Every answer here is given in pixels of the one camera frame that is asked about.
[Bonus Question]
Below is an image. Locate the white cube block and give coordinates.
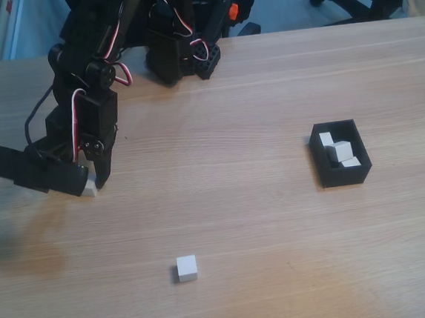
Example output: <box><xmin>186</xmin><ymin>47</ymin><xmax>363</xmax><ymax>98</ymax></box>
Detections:
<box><xmin>175</xmin><ymin>254</ymin><xmax>200</xmax><ymax>284</ymax></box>
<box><xmin>340</xmin><ymin>156</ymin><xmax>363</xmax><ymax>169</ymax></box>
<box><xmin>318</xmin><ymin>130</ymin><xmax>337</xmax><ymax>150</ymax></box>
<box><xmin>323</xmin><ymin>139</ymin><xmax>355</xmax><ymax>165</ymax></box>
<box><xmin>80</xmin><ymin>172</ymin><xmax>100</xmax><ymax>199</ymax></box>

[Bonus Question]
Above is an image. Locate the black open box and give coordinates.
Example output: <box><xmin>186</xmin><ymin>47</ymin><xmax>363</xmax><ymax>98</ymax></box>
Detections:
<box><xmin>307</xmin><ymin>117</ymin><xmax>375</xmax><ymax>191</ymax></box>

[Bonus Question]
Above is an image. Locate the white panel with red mark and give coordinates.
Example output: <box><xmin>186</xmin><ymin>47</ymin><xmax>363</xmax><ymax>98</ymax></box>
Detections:
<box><xmin>0</xmin><ymin>0</ymin><xmax>76</xmax><ymax>62</ymax></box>

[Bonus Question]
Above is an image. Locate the black clamp with orange trigger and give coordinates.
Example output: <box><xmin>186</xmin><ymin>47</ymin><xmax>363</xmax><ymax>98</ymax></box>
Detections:
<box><xmin>198</xmin><ymin>0</ymin><xmax>263</xmax><ymax>41</ymax></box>

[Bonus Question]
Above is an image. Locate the red white black servo cable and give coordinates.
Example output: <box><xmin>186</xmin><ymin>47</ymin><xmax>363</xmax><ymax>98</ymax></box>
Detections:
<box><xmin>89</xmin><ymin>1</ymin><xmax>136</xmax><ymax>91</ymax></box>
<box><xmin>67</xmin><ymin>87</ymin><xmax>94</xmax><ymax>167</ymax></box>
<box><xmin>157</xmin><ymin>0</ymin><xmax>212</xmax><ymax>66</ymax></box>

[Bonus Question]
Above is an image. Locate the black oval camera box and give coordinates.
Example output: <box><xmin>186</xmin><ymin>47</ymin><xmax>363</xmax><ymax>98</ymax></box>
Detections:
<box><xmin>0</xmin><ymin>135</ymin><xmax>91</xmax><ymax>205</ymax></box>

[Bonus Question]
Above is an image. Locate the thin black camera cable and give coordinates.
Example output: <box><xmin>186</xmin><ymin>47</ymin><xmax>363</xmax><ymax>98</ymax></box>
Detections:
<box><xmin>21</xmin><ymin>85</ymin><xmax>63</xmax><ymax>147</ymax></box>

